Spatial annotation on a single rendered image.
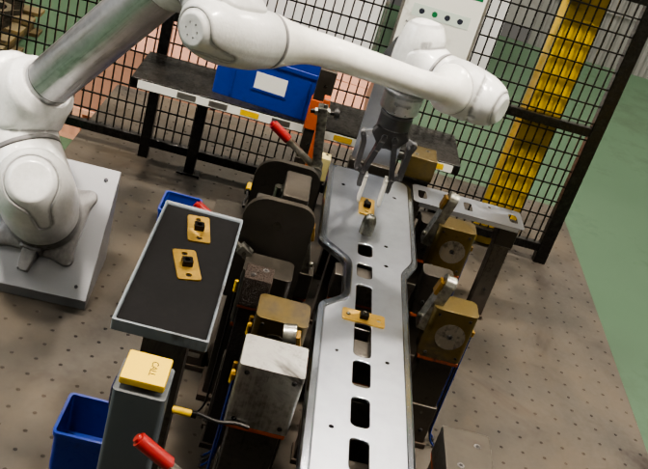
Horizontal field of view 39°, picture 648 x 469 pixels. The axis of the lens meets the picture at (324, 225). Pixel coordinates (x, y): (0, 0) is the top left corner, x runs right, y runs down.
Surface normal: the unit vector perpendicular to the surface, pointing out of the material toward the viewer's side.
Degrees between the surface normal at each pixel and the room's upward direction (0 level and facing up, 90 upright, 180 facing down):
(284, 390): 90
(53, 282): 44
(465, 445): 0
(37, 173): 51
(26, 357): 0
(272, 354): 0
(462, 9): 90
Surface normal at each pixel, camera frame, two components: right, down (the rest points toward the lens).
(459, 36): -0.05, 0.47
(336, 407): 0.26, -0.84
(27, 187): 0.22, -0.17
